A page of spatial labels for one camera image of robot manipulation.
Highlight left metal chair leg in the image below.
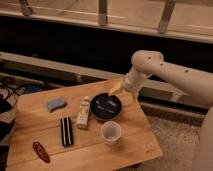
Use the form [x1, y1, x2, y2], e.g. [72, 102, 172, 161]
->
[19, 0, 33, 16]

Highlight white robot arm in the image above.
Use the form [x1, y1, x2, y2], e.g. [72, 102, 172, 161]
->
[109, 50, 213, 171]

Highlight red brown oval object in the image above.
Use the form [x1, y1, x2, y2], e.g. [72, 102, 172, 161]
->
[33, 142, 50, 163]

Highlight right metal chair leg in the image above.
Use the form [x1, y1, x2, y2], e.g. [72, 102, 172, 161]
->
[158, 0, 176, 34]

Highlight middle metal chair leg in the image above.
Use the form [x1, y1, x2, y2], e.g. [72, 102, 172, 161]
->
[98, 0, 108, 26]

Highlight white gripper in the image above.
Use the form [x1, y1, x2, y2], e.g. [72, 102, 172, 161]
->
[109, 68, 149, 98]

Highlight black cables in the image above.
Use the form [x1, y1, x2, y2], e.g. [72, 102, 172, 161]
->
[0, 76, 41, 101]

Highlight black striped case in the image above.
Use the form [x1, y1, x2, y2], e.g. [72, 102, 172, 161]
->
[60, 117, 74, 147]

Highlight black round tin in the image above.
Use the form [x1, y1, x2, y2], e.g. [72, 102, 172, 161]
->
[90, 93, 122, 121]

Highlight white tube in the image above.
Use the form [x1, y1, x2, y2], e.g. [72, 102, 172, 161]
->
[76, 96, 90, 129]

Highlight metal chair leg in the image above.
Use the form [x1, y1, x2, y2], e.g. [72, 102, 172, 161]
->
[158, 0, 176, 34]
[98, 0, 108, 26]
[19, 0, 33, 16]

